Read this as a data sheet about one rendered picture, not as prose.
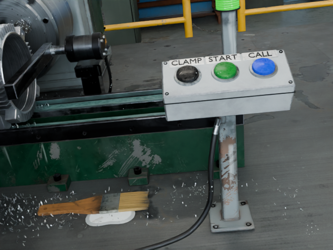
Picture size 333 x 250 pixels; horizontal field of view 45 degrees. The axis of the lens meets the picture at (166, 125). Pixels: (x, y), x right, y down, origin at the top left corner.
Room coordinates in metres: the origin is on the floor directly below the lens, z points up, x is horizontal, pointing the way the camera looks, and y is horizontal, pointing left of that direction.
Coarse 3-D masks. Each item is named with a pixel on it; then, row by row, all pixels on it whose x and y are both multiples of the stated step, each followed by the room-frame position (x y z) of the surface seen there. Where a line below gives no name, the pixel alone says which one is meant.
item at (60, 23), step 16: (0, 0) 0.97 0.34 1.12; (16, 0) 0.97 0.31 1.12; (32, 0) 0.97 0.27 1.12; (48, 0) 1.01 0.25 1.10; (64, 0) 1.12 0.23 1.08; (0, 16) 0.97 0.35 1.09; (16, 16) 0.97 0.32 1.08; (32, 16) 0.97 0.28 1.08; (48, 16) 0.97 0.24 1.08; (64, 16) 1.06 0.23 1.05; (32, 32) 0.97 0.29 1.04; (48, 32) 0.97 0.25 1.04; (64, 32) 1.03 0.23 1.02; (32, 48) 0.97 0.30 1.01; (48, 64) 0.97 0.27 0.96
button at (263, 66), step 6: (258, 60) 0.50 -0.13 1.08; (264, 60) 0.50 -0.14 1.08; (270, 60) 0.50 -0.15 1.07; (252, 66) 0.50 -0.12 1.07; (258, 66) 0.49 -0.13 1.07; (264, 66) 0.49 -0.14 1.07; (270, 66) 0.49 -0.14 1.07; (258, 72) 0.49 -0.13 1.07; (264, 72) 0.48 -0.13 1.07; (270, 72) 0.48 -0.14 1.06
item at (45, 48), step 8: (40, 48) 0.87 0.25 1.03; (48, 48) 0.87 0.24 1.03; (32, 56) 0.82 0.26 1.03; (40, 56) 0.82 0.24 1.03; (48, 56) 0.86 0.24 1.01; (24, 64) 0.76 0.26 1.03; (32, 64) 0.76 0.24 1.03; (40, 64) 0.80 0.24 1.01; (16, 72) 0.72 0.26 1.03; (24, 72) 0.72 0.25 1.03; (32, 72) 0.75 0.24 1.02; (8, 80) 0.68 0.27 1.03; (16, 80) 0.68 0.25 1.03; (24, 80) 0.71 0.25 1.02; (32, 80) 0.74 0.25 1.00; (8, 88) 0.66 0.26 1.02; (16, 88) 0.66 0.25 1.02; (24, 88) 0.70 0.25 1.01; (8, 96) 0.66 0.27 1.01; (16, 96) 0.66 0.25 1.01
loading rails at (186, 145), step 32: (96, 96) 0.81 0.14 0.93; (128, 96) 0.81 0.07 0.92; (160, 96) 0.79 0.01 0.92; (32, 128) 0.69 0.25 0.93; (64, 128) 0.68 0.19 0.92; (96, 128) 0.68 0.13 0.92; (128, 128) 0.68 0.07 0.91; (160, 128) 0.67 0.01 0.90; (192, 128) 0.67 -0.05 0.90; (0, 160) 0.69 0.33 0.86; (32, 160) 0.69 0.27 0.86; (64, 160) 0.68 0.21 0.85; (96, 160) 0.68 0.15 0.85; (128, 160) 0.68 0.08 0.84; (160, 160) 0.67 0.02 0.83; (192, 160) 0.67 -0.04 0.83
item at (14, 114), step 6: (18, 30) 0.81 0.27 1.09; (24, 36) 0.83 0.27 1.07; (0, 48) 0.71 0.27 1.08; (0, 54) 0.70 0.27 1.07; (0, 60) 0.70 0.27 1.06; (36, 90) 0.81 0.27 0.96; (36, 96) 0.82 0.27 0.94; (6, 114) 0.69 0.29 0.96; (12, 114) 0.69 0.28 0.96; (18, 114) 0.70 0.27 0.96; (6, 120) 0.69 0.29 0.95; (12, 120) 0.69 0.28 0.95; (18, 120) 0.69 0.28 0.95
